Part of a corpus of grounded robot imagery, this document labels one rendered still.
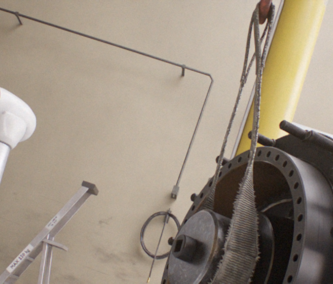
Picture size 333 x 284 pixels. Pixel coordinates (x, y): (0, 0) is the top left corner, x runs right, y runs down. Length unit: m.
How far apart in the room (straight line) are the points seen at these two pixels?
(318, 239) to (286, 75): 2.98
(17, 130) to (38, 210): 5.08
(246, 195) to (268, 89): 2.84
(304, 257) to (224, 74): 6.67
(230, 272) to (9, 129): 1.30
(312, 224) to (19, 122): 1.42
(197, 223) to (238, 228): 0.08
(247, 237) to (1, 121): 1.29
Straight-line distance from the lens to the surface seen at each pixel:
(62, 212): 6.45
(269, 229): 1.05
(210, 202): 1.14
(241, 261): 1.01
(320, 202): 0.98
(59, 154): 7.33
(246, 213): 1.03
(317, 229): 0.95
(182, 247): 1.03
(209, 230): 1.02
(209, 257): 1.00
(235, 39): 7.72
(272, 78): 3.88
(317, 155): 1.09
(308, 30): 4.04
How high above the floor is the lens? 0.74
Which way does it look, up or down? 14 degrees up
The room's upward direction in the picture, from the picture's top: 19 degrees clockwise
